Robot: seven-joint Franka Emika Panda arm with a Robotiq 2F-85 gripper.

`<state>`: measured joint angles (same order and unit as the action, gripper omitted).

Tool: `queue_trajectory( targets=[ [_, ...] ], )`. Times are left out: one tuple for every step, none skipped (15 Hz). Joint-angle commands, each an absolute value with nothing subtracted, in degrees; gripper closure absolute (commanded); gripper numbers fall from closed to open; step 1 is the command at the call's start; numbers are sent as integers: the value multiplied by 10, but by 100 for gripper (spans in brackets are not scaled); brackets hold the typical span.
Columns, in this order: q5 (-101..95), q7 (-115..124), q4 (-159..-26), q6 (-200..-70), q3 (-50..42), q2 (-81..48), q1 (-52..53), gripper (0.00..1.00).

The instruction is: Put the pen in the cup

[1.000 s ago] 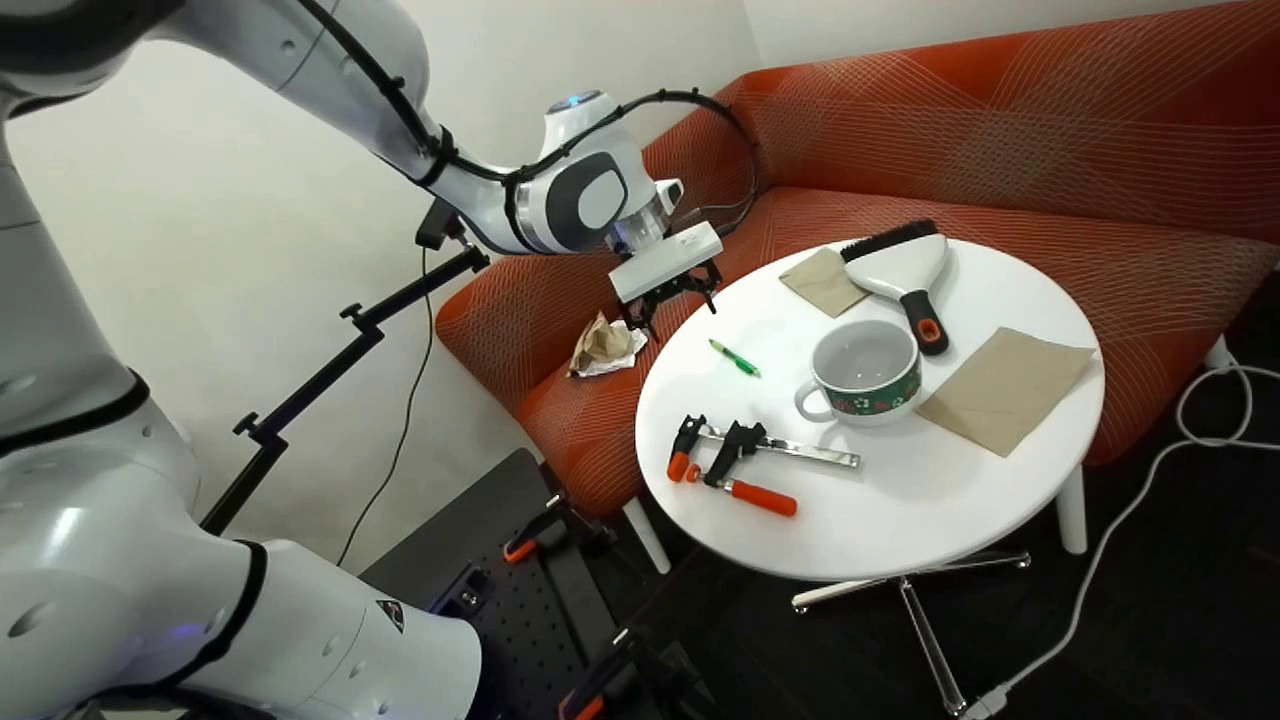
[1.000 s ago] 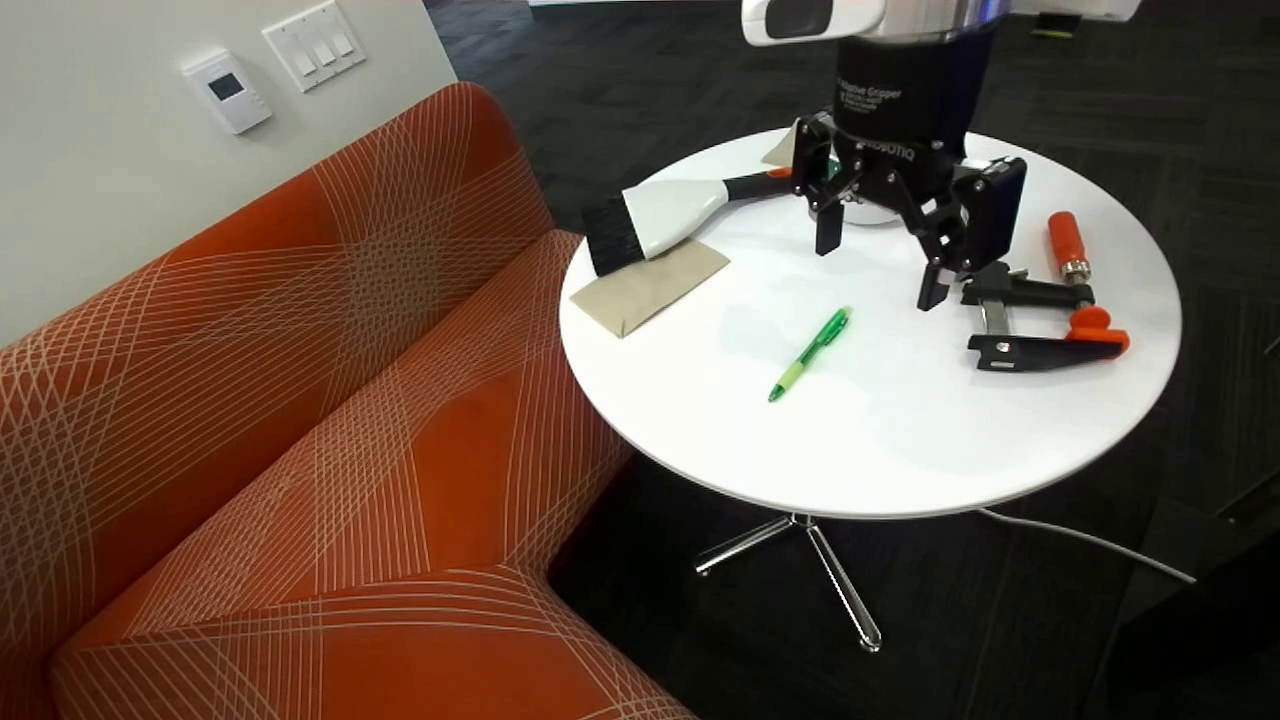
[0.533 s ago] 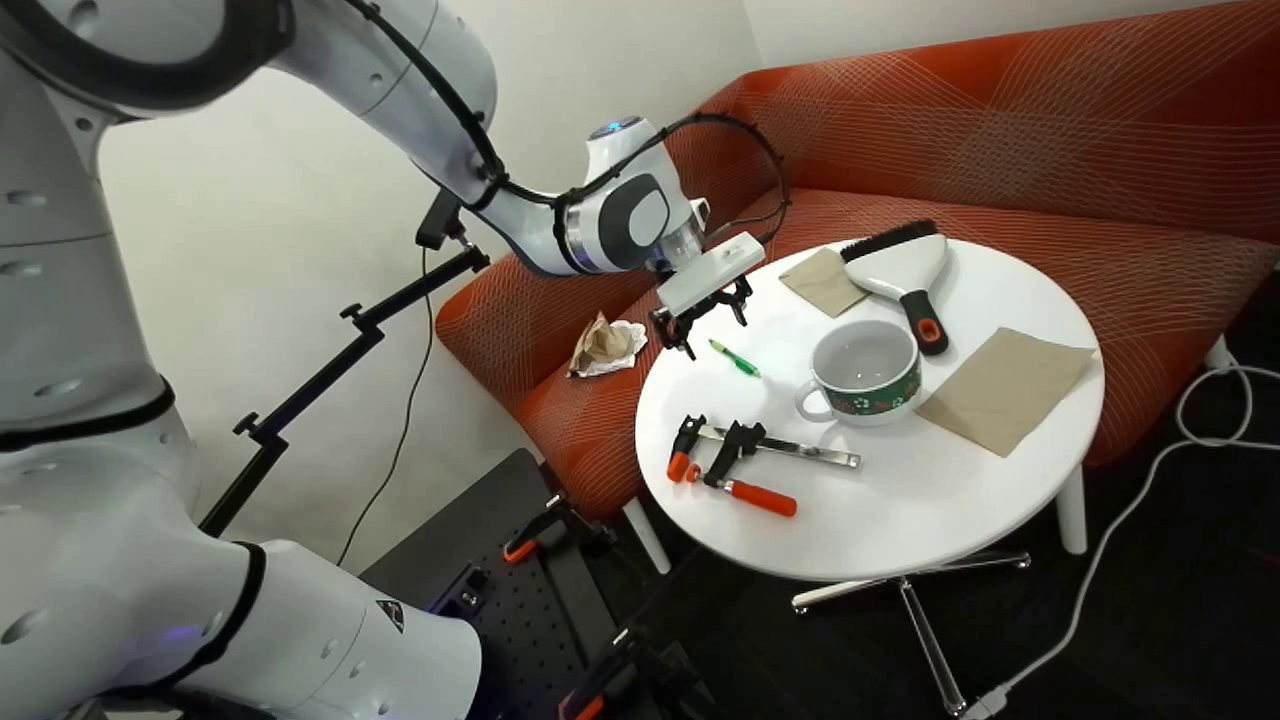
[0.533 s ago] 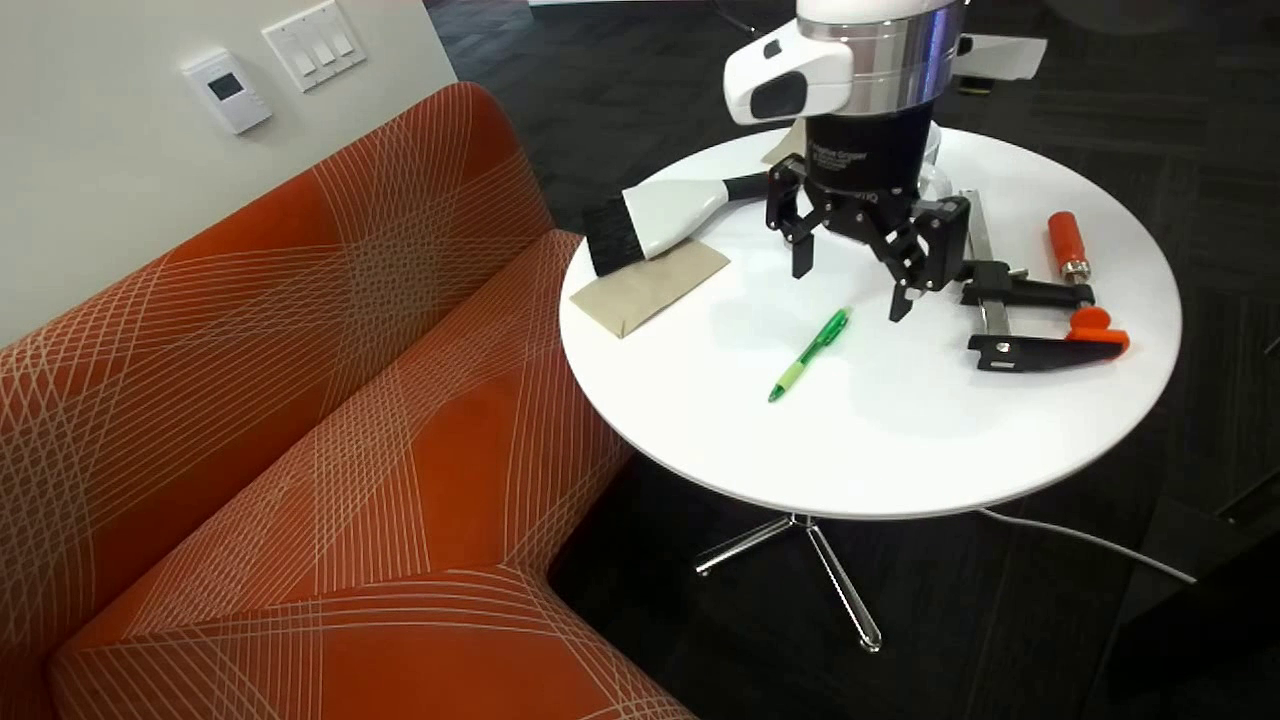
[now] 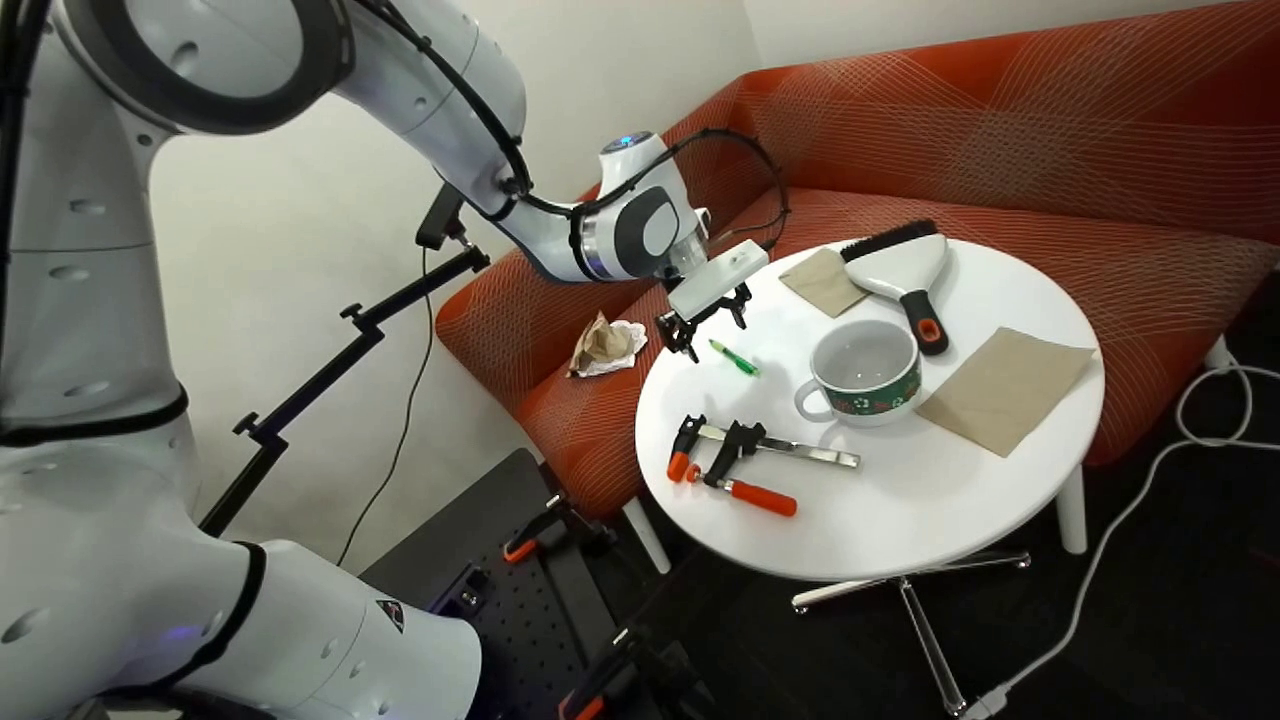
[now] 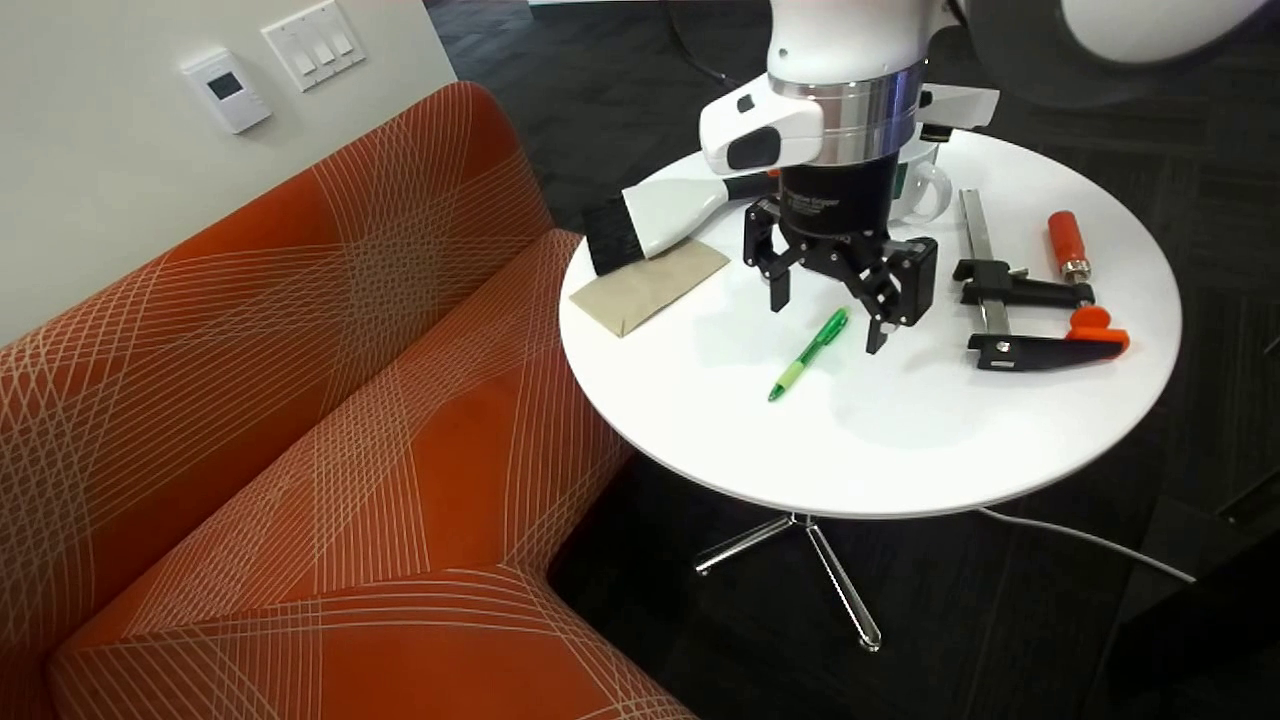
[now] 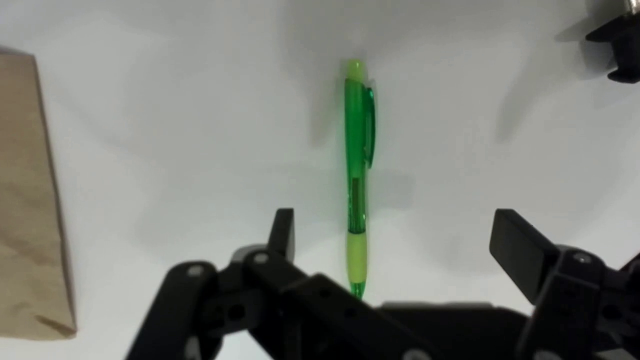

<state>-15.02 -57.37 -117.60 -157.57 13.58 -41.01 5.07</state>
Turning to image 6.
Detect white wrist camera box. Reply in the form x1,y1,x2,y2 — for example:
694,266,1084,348
694,77,827,183

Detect white light switch plate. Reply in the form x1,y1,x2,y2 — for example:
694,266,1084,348
254,0,367,97

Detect orange and black bar clamp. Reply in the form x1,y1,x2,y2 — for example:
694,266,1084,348
947,183,1137,376

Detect white floor cable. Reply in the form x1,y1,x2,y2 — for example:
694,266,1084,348
975,504,1199,590

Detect green pen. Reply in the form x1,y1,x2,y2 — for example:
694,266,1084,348
765,306,857,407

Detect orange patterned sofa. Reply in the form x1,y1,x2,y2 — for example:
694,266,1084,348
0,77,694,720

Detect white wall thermostat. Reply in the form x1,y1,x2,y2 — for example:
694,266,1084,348
174,46,278,142

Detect white mount bracket plate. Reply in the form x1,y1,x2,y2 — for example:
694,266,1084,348
914,79,1003,135

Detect chrome table base legs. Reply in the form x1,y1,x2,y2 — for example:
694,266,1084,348
689,507,887,659

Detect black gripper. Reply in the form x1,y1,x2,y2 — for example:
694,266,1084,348
741,154,945,360

